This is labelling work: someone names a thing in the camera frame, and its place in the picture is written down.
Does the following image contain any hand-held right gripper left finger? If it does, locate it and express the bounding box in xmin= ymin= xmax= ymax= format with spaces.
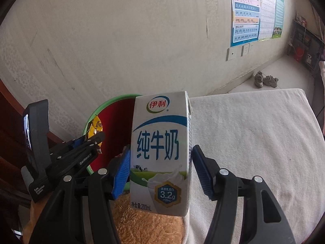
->
xmin=29 ymin=144 xmax=131 ymax=244

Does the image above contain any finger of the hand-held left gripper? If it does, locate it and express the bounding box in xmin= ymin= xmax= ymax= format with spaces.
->
xmin=47 ymin=132 xmax=105 ymax=181
xmin=49 ymin=135 xmax=89 ymax=158

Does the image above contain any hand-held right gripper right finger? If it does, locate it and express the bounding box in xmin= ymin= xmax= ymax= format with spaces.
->
xmin=192 ymin=145 xmax=296 ymax=244

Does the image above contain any yellow snack wrapper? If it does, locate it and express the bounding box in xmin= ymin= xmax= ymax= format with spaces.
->
xmin=85 ymin=115 xmax=104 ymax=154

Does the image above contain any green rimmed red bin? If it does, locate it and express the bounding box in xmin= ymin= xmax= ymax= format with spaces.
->
xmin=83 ymin=94 xmax=143 ymax=174

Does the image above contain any white milk carton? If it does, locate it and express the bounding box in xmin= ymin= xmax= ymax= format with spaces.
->
xmin=129 ymin=91 xmax=195 ymax=217

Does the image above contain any white towel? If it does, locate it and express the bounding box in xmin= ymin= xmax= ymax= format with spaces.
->
xmin=186 ymin=88 xmax=325 ymax=244

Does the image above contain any orange-brown plush cloth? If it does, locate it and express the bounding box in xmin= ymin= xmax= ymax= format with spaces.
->
xmin=30 ymin=192 xmax=187 ymax=244

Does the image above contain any grey shoe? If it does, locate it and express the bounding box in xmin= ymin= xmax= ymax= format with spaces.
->
xmin=254 ymin=71 xmax=264 ymax=88
xmin=263 ymin=75 xmax=279 ymax=86

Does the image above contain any metal shelf rack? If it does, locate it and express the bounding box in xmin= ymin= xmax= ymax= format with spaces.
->
xmin=288 ymin=18 xmax=324 ymax=75

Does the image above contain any blue letter wall poster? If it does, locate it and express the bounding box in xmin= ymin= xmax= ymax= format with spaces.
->
xmin=231 ymin=0 xmax=262 ymax=47

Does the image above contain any green number wall poster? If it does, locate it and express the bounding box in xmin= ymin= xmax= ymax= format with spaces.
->
xmin=272 ymin=0 xmax=285 ymax=39

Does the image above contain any white chart wall poster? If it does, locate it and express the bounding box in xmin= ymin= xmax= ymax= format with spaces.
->
xmin=258 ymin=0 xmax=277 ymax=41

